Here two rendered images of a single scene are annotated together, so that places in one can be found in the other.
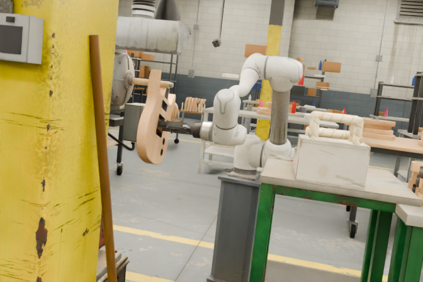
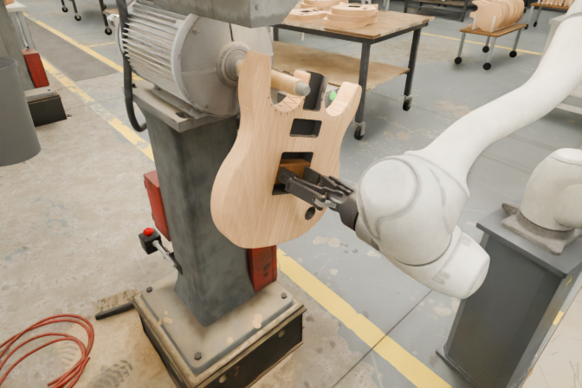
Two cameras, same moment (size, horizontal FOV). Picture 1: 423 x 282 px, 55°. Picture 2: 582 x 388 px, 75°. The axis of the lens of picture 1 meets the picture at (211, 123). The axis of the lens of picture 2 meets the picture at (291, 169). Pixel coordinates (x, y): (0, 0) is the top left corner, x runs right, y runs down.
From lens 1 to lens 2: 1.41 m
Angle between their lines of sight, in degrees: 43
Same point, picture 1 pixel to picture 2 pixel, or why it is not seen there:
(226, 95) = (386, 196)
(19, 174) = not seen: outside the picture
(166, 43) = not seen: outside the picture
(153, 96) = (250, 124)
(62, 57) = not seen: outside the picture
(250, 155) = (560, 204)
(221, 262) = (462, 345)
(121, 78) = (209, 67)
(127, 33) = not seen: outside the picture
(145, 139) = (223, 224)
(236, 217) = (501, 301)
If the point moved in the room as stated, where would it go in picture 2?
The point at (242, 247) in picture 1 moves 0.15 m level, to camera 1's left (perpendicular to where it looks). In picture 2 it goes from (502, 348) to (458, 325)
